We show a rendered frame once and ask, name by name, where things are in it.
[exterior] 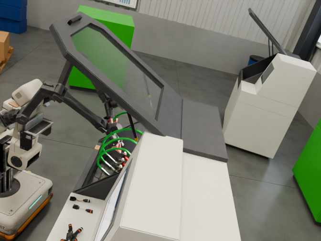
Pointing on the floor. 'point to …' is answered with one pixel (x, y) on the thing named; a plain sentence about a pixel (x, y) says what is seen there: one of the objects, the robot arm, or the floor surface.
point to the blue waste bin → (254, 59)
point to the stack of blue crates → (13, 16)
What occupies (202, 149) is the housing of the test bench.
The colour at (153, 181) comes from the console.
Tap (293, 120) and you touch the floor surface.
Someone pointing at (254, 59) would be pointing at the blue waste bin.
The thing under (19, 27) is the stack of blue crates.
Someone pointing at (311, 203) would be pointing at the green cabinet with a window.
